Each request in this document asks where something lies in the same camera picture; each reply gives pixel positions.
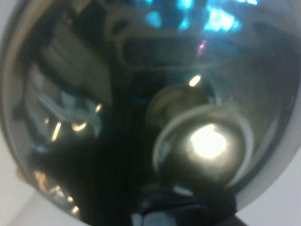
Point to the stainless steel teapot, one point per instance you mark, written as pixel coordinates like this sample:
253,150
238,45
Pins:
151,112

